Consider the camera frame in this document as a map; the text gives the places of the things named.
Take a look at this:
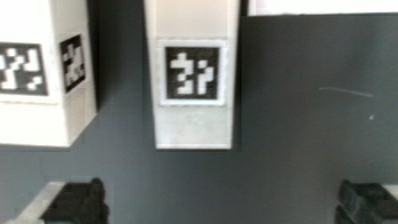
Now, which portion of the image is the white table leg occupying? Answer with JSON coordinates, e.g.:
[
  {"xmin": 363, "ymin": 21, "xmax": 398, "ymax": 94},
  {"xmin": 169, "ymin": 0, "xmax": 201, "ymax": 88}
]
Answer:
[
  {"xmin": 0, "ymin": 0, "xmax": 96, "ymax": 147},
  {"xmin": 144, "ymin": 0, "xmax": 240, "ymax": 150}
]

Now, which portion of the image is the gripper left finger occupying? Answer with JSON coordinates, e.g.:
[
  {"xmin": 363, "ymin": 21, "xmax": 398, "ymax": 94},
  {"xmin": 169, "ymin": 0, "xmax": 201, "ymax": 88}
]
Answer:
[{"xmin": 16, "ymin": 177, "xmax": 112, "ymax": 224}]

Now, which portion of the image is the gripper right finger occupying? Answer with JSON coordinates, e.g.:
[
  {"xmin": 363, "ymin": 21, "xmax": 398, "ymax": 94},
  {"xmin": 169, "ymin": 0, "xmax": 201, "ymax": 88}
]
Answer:
[{"xmin": 334, "ymin": 180, "xmax": 398, "ymax": 224}]

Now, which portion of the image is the white marker sheet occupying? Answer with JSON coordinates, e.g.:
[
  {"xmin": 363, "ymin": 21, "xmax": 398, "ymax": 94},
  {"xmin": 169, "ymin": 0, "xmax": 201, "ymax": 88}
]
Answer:
[{"xmin": 247, "ymin": 0, "xmax": 398, "ymax": 16}]

